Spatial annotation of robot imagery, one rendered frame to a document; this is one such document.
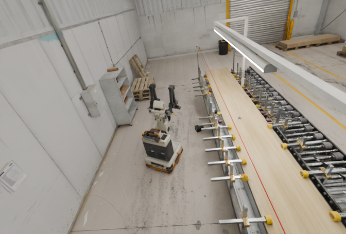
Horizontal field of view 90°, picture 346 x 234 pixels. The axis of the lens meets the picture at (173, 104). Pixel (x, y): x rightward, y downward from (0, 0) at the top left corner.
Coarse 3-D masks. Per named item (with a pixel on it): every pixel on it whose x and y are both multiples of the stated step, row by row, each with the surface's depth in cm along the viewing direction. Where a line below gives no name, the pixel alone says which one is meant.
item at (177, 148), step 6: (174, 144) 381; (180, 144) 379; (174, 150) 365; (180, 150) 377; (150, 156) 361; (174, 156) 353; (162, 162) 344; (168, 162) 341; (174, 162) 351; (156, 168) 357; (162, 168) 347; (168, 168) 339
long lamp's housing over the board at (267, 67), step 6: (216, 30) 336; (222, 30) 309; (222, 36) 291; (228, 36) 266; (234, 42) 235; (240, 48) 211; (246, 48) 200; (246, 54) 193; (252, 54) 181; (252, 60) 178; (258, 60) 166; (264, 60) 162; (258, 66) 165; (264, 66) 155; (270, 66) 153; (264, 72) 156; (270, 72) 156
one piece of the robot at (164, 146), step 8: (160, 136) 329; (168, 136) 327; (144, 144) 342; (152, 144) 333; (160, 144) 320; (168, 144) 328; (152, 152) 346; (160, 152) 335; (168, 152) 331; (168, 160) 339
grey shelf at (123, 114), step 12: (108, 72) 478; (120, 72) 518; (108, 84) 442; (120, 84) 466; (108, 96) 460; (120, 96) 459; (132, 96) 561; (120, 108) 479; (132, 108) 572; (120, 120) 502
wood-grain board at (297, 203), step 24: (216, 72) 526; (216, 96) 406; (240, 96) 390; (240, 120) 320; (264, 120) 310; (240, 144) 272; (264, 144) 265; (264, 168) 230; (288, 168) 225; (264, 192) 204; (288, 192) 200; (312, 192) 196; (288, 216) 180; (312, 216) 177
